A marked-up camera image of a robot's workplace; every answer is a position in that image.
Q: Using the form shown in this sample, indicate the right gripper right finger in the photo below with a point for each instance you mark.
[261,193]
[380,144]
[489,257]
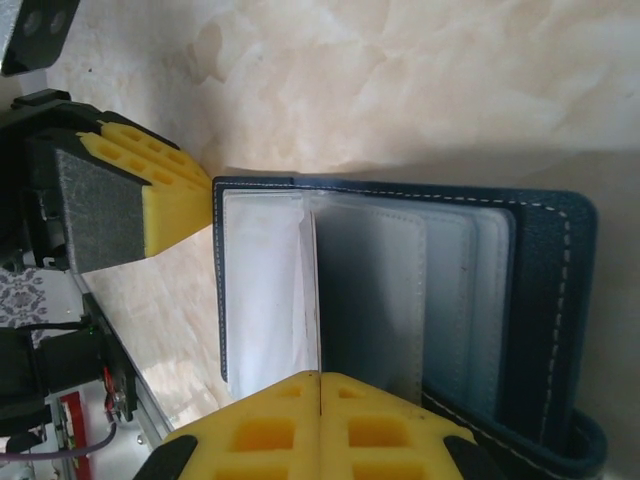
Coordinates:
[380,440]

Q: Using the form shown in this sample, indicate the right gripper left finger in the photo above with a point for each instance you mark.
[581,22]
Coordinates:
[260,440]

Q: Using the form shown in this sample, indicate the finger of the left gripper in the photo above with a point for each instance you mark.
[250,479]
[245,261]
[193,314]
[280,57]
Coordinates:
[150,155]
[100,210]

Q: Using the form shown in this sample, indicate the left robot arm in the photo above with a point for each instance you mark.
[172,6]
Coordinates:
[50,360]

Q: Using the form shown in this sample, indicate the black device corner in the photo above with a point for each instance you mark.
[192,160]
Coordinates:
[40,30]

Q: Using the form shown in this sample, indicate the red rectangular object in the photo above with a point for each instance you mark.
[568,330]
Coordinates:
[72,420]

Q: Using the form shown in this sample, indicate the aluminium mounting rail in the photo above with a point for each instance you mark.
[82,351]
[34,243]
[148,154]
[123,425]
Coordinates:
[150,415]

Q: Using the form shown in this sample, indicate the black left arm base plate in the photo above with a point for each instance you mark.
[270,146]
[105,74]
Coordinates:
[125,395]

